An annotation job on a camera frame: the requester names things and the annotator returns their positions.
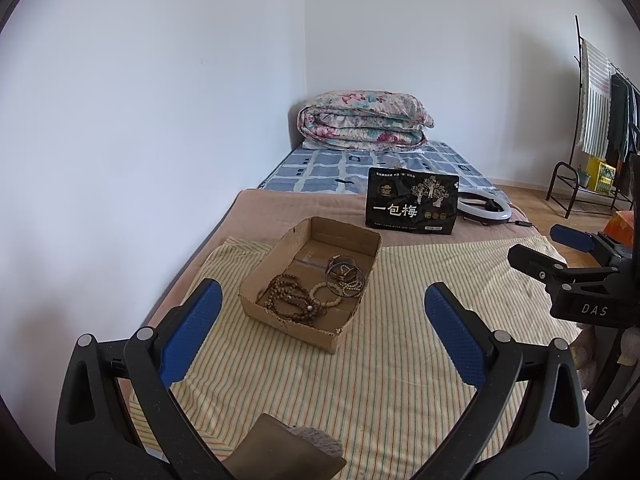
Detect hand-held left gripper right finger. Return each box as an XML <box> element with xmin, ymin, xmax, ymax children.
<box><xmin>415</xmin><ymin>281</ymin><xmax>591</xmax><ymax>480</ymax></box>

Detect black metal clothes rack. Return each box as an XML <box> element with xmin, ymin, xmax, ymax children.
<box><xmin>546</xmin><ymin>15</ymin><xmax>640</xmax><ymax>218</ymax></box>

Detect thin metal bangle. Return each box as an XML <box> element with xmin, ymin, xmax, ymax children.
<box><xmin>325</xmin><ymin>261</ymin><xmax>362</xmax><ymax>287</ymax></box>

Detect dark hanging clothes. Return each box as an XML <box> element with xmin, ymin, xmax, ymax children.
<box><xmin>607</xmin><ymin>72</ymin><xmax>640</xmax><ymax>161</ymax></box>

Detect white bead bracelet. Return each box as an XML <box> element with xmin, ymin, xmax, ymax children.
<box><xmin>308</xmin><ymin>282</ymin><xmax>343</xmax><ymax>309</ymax></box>

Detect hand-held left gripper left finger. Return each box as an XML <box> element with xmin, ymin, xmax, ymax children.
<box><xmin>55</xmin><ymin>278</ymin><xmax>236</xmax><ymax>480</ymax></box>

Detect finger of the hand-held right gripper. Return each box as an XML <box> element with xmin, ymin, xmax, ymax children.
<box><xmin>549</xmin><ymin>223</ymin><xmax>626</xmax><ymax>268</ymax></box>
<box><xmin>507</xmin><ymin>244</ymin><xmax>621</xmax><ymax>292</ymax></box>

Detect wooden bead necklace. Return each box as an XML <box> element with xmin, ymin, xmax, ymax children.
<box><xmin>257</xmin><ymin>274</ymin><xmax>326</xmax><ymax>323</ymax></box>

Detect striped hanging towel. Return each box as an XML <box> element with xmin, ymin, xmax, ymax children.
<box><xmin>580</xmin><ymin>40</ymin><xmax>612</xmax><ymax>158</ymax></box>

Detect folded floral quilt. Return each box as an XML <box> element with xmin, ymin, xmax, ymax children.
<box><xmin>297</xmin><ymin>90</ymin><xmax>436</xmax><ymax>152</ymax></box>

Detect orange box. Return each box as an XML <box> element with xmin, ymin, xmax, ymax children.
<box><xmin>600</xmin><ymin>212</ymin><xmax>640</xmax><ymax>248</ymax></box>

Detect cardboard box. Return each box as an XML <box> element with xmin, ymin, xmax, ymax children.
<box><xmin>238</xmin><ymin>216</ymin><xmax>383</xmax><ymax>356</ymax></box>

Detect striped yellow blanket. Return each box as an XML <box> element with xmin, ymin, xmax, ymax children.
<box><xmin>129</xmin><ymin>237</ymin><xmax>583</xmax><ymax>480</ymax></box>

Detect black snack bag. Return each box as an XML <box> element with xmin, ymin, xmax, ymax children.
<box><xmin>366</xmin><ymin>167</ymin><xmax>461</xmax><ymax>236</ymax></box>

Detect yellow box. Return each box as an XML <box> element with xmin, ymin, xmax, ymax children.
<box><xmin>585</xmin><ymin>156</ymin><xmax>617</xmax><ymax>193</ymax></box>

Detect white ring light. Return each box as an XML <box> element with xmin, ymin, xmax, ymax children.
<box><xmin>456</xmin><ymin>191</ymin><xmax>515</xmax><ymax>226</ymax></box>

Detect blue checked bed sheet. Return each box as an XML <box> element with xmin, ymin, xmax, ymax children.
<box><xmin>257</xmin><ymin>140</ymin><xmax>501</xmax><ymax>196</ymax></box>

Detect pale bead bracelet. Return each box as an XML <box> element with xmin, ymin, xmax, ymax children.
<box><xmin>327</xmin><ymin>272</ymin><xmax>363</xmax><ymax>297</ymax></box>

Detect grey knitted sock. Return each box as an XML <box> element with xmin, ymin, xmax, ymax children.
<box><xmin>285</xmin><ymin>425</ymin><xmax>343</xmax><ymax>458</ymax></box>

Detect brown blanket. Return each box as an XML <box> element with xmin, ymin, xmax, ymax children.
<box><xmin>142</xmin><ymin>187</ymin><xmax>566</xmax><ymax>331</ymax></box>

